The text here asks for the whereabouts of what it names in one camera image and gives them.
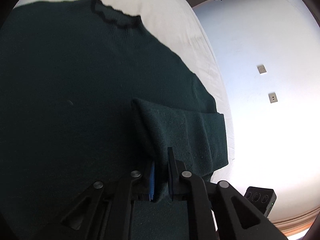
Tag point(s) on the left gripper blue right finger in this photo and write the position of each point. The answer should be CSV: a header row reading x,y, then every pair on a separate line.
x,y
176,183

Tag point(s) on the beige wall socket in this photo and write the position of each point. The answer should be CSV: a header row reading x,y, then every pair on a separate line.
x,y
261,69
272,97

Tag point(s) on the dark green knit sweater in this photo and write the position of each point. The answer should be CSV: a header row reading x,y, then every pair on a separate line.
x,y
88,94

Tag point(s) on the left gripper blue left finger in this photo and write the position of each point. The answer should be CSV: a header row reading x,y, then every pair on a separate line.
x,y
152,182

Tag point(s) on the upper beige wall socket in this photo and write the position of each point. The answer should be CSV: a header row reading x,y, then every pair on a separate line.
x,y
261,69

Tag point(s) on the lower beige wall socket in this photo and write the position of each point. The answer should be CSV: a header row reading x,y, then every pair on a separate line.
x,y
272,97

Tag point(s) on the white bed sheet mattress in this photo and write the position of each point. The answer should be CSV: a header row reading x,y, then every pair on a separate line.
x,y
174,23

